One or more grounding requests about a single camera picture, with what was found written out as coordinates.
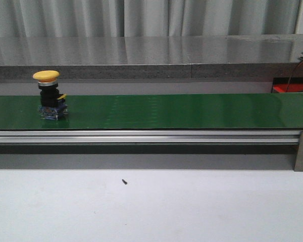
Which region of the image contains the grey stone-look back shelf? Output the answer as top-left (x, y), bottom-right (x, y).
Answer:
top-left (0, 34), bottom-right (303, 80)

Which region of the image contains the green conveyor belt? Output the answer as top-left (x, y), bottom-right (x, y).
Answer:
top-left (0, 93), bottom-right (303, 130)

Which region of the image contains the grey curtain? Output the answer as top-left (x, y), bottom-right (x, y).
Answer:
top-left (0, 1), bottom-right (300, 37)

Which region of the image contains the red and black wire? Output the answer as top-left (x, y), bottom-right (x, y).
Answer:
top-left (284, 47), bottom-right (303, 93)

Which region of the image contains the red plastic tray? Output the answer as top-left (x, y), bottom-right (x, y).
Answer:
top-left (271, 78), bottom-right (303, 93)

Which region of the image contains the yellow mushroom push button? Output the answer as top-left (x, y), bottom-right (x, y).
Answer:
top-left (33, 70), bottom-right (68, 120)

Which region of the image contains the aluminium conveyor side rail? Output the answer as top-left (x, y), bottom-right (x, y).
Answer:
top-left (0, 130), bottom-right (301, 144)

